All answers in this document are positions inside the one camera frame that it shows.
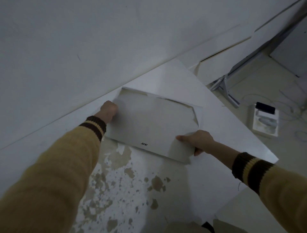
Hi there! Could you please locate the white metal stand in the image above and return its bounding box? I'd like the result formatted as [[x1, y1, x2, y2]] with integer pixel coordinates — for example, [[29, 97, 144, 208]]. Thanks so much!
[[210, 74, 241, 108]]

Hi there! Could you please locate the person's left forearm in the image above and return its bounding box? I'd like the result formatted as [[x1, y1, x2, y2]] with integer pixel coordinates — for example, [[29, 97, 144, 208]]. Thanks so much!
[[0, 116, 107, 233]]

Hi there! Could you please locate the white foam laptop sleeve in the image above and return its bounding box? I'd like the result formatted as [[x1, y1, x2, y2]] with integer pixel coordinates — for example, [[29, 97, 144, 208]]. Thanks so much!
[[113, 86, 204, 165]]

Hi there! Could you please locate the white open box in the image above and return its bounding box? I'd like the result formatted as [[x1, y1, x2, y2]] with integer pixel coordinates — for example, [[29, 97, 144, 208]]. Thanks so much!
[[252, 104, 280, 138]]

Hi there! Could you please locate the person's right forearm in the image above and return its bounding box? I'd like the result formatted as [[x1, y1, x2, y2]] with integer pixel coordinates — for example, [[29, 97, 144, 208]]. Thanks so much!
[[208, 141, 307, 233]]

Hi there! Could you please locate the silver laptop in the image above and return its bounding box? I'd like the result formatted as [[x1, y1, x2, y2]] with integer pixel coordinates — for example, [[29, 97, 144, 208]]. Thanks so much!
[[104, 88, 200, 165]]

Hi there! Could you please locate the white cable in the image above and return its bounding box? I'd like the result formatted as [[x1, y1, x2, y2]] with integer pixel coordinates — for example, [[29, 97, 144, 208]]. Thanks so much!
[[240, 83, 307, 142]]

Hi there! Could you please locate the white cabinet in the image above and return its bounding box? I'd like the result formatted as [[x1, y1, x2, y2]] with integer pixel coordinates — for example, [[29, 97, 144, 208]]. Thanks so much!
[[270, 19, 307, 78]]

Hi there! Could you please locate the person's left hand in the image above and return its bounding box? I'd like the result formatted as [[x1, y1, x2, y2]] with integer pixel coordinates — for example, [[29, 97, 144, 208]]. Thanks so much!
[[99, 100, 119, 124]]

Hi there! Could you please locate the person's right hand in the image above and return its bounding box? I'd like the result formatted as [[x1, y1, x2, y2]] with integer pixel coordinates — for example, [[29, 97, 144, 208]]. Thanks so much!
[[176, 130, 216, 157]]

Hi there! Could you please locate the black device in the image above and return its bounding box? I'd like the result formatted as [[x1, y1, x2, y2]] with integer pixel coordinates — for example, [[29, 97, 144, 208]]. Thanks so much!
[[255, 102, 276, 115]]

